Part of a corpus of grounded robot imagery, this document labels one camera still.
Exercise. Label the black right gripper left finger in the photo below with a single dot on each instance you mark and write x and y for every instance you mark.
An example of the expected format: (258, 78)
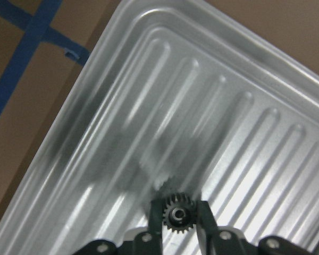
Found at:
(155, 223)

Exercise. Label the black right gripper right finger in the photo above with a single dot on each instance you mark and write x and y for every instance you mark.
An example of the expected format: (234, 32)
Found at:
(206, 228)

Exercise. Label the black gear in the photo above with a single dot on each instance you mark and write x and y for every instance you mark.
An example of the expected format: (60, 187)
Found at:
(179, 212)

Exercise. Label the silver ribbed metal tray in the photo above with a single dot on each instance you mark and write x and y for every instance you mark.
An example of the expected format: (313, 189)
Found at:
(175, 97)

